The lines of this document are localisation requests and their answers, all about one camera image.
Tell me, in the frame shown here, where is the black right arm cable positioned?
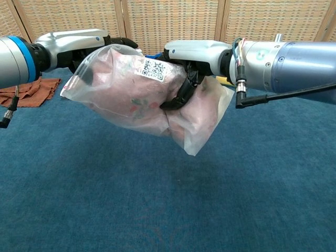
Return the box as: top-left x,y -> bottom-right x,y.
234,64 -> 336,109

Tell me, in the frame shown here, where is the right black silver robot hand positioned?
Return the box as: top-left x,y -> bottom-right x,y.
159,39 -> 233,110

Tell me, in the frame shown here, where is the pink floral garment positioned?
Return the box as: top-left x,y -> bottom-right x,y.
78,49 -> 222,140

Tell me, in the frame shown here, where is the brown crumpled cloth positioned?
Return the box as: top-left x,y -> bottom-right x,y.
0,77 -> 62,108

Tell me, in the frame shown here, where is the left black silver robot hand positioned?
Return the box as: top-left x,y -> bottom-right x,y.
34,28 -> 139,75

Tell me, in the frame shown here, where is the frosted clear plastic zip bag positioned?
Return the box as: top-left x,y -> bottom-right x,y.
60,44 -> 235,157

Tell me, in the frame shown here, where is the yellow sponge with hole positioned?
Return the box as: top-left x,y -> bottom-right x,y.
215,75 -> 235,87

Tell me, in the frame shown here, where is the blue grey folded towel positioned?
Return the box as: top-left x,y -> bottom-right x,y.
143,53 -> 164,62

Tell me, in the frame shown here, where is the woven rattan folding screen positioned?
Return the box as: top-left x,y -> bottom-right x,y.
0,0 -> 336,55

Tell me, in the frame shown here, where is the blue carpet table cover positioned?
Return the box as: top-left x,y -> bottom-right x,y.
0,69 -> 336,252

